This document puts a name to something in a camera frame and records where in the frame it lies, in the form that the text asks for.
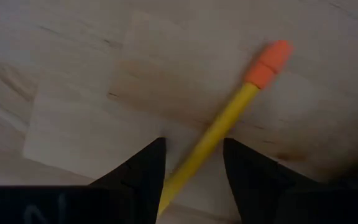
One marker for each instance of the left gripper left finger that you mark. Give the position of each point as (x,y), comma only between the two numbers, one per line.
(145,180)

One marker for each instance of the yellow pencil with eraser cap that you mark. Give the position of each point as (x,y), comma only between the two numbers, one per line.
(216,130)

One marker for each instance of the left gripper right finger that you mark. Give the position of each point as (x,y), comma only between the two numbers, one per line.
(259,186)

